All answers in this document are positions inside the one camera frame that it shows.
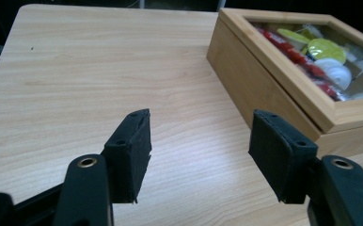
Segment large yellow-lidded capsule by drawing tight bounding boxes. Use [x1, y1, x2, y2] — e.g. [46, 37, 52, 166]
[307, 38, 348, 65]

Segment wooden box with glass lid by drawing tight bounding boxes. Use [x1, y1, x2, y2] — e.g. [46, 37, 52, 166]
[205, 8, 363, 158]

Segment small yellow-lidded capsule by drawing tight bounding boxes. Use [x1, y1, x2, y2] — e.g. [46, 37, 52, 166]
[276, 27, 311, 45]

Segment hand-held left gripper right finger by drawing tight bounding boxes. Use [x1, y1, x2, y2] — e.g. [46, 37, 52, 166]
[248, 108, 319, 205]

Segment red packet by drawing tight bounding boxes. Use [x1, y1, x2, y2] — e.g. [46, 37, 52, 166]
[255, 25, 347, 102]

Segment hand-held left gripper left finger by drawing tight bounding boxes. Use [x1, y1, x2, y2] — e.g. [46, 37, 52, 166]
[101, 108, 153, 205]

